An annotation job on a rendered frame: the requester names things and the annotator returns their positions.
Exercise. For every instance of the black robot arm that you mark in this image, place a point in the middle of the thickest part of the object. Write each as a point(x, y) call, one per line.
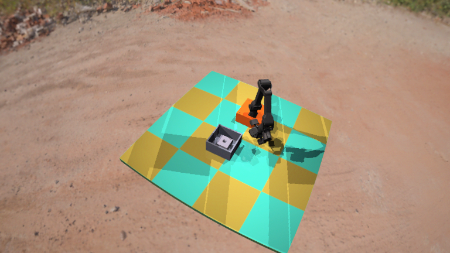
point(267, 122)

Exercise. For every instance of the white plate with hole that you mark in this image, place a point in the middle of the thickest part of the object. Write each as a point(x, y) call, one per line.
point(224, 142)

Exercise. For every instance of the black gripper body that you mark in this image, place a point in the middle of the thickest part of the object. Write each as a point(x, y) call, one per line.
point(260, 140)

